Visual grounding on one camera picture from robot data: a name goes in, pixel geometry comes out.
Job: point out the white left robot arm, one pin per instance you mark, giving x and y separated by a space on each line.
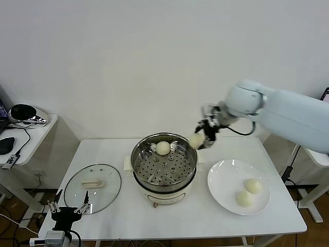
36 241

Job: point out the white electric cooker base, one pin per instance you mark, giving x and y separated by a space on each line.
167 198

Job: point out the black open laptop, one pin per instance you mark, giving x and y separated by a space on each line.
2 113

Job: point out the white side table with label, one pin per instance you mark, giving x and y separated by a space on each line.
278 159

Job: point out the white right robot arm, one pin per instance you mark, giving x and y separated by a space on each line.
290 113

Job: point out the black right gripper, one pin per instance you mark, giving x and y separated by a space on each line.
212 130

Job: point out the black computer mouse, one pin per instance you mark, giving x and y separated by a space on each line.
6 145

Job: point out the steel perforated steamer basket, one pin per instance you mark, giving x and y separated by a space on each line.
180 167

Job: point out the grey open laptop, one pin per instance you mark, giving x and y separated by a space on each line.
326 95

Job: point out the white side table with mouse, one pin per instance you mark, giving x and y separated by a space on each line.
38 139

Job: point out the round glass pot lid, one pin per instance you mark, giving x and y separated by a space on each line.
77 185

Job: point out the white round plate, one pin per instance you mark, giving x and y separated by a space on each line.
223 175

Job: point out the white steamed baozi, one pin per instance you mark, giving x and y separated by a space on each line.
244 198
163 148
253 185
197 141

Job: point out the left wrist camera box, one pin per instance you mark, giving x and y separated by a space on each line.
54 239

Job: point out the dark usb hub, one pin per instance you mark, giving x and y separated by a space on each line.
10 161

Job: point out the chrome headset with black visor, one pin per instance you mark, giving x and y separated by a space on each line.
21 112

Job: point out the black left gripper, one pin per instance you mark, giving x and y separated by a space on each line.
66 215

